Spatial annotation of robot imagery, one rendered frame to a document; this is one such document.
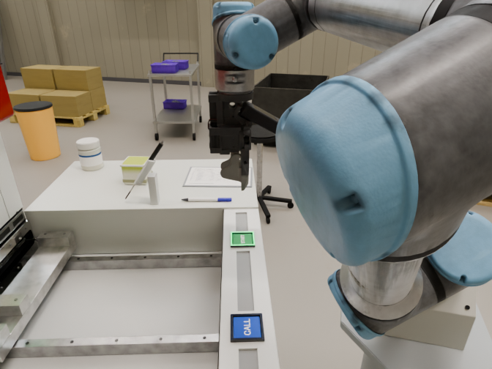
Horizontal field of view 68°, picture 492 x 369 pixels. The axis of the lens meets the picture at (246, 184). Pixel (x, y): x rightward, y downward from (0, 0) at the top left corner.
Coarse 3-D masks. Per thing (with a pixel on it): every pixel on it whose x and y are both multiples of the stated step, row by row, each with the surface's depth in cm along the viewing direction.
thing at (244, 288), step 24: (240, 216) 96; (240, 264) 78; (264, 264) 77; (240, 288) 71; (264, 288) 71; (240, 312) 65; (264, 312) 65; (264, 336) 60; (240, 360) 57; (264, 360) 56
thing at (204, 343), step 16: (128, 336) 74; (144, 336) 74; (160, 336) 74; (176, 336) 74; (192, 336) 74; (208, 336) 74; (16, 352) 72; (32, 352) 72; (48, 352) 72; (64, 352) 72; (80, 352) 73; (96, 352) 73; (112, 352) 73; (128, 352) 73; (144, 352) 73; (160, 352) 73; (176, 352) 74
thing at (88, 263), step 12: (72, 264) 96; (84, 264) 96; (96, 264) 96; (108, 264) 97; (120, 264) 97; (132, 264) 97; (144, 264) 97; (156, 264) 97; (168, 264) 97; (180, 264) 97; (192, 264) 98; (204, 264) 98; (216, 264) 98
